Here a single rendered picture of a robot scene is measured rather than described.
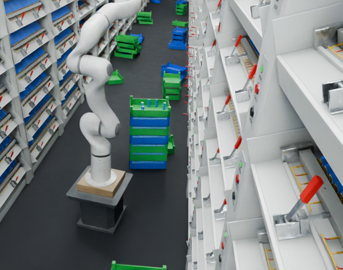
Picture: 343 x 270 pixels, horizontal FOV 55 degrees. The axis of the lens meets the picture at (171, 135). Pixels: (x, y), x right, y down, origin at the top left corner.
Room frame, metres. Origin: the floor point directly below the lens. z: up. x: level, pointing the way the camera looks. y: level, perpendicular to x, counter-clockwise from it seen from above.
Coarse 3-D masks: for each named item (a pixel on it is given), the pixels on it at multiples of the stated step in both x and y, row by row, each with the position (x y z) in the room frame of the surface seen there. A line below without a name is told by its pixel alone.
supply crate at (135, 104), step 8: (168, 96) 2.40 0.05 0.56; (136, 104) 2.37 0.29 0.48; (144, 104) 2.38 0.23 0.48; (152, 104) 2.38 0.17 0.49; (160, 104) 2.39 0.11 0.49; (168, 104) 2.34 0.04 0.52; (136, 112) 2.17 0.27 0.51; (144, 112) 2.18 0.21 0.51; (152, 112) 2.19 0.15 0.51; (160, 112) 2.20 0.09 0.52; (168, 112) 2.21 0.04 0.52
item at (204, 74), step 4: (200, 72) 1.87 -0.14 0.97; (204, 72) 1.87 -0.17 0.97; (200, 76) 1.87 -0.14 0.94; (204, 76) 1.87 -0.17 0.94; (208, 76) 1.87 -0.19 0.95; (204, 80) 1.83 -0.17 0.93; (204, 84) 1.77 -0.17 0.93; (204, 92) 1.66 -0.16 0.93; (208, 92) 1.65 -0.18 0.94; (204, 96) 1.60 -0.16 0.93; (208, 96) 1.59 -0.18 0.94; (204, 100) 1.56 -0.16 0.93; (208, 100) 1.55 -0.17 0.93; (204, 104) 1.51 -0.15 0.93; (204, 112) 1.42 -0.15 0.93; (204, 116) 1.38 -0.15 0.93; (204, 120) 1.27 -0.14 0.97; (204, 124) 1.27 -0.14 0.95
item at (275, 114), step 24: (288, 0) 0.47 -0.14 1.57; (312, 0) 0.47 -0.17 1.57; (336, 0) 0.47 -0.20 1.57; (264, 48) 0.54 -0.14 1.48; (264, 96) 0.48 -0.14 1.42; (264, 120) 0.47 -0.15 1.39; (288, 120) 0.47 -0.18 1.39; (240, 192) 0.49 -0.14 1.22; (240, 216) 0.47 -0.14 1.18; (216, 264) 0.56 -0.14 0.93
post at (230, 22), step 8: (224, 8) 1.18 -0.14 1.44; (224, 16) 1.17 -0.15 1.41; (232, 16) 1.17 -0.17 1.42; (224, 24) 1.17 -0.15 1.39; (232, 24) 1.17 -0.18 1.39; (240, 24) 1.17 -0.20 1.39; (224, 32) 1.17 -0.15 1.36; (216, 56) 1.22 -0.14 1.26; (216, 64) 1.18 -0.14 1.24; (216, 72) 1.17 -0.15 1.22; (216, 80) 1.17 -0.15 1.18; (224, 80) 1.17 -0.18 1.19; (208, 104) 1.26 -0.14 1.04; (208, 120) 1.18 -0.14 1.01; (208, 128) 1.17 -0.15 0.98; (200, 176) 1.18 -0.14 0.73; (200, 184) 1.17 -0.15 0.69; (200, 192) 1.17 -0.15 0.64; (192, 224) 1.22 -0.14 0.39
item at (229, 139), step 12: (216, 84) 1.17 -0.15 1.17; (216, 96) 1.17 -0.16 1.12; (228, 96) 0.99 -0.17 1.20; (216, 108) 1.07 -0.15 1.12; (228, 108) 1.04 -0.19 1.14; (216, 120) 0.99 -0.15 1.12; (228, 120) 0.97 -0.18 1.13; (228, 132) 0.89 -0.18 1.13; (228, 144) 0.82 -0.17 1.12; (240, 144) 0.81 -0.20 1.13; (228, 156) 0.73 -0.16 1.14; (228, 168) 0.71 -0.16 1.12; (228, 180) 0.66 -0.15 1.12; (228, 192) 0.57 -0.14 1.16
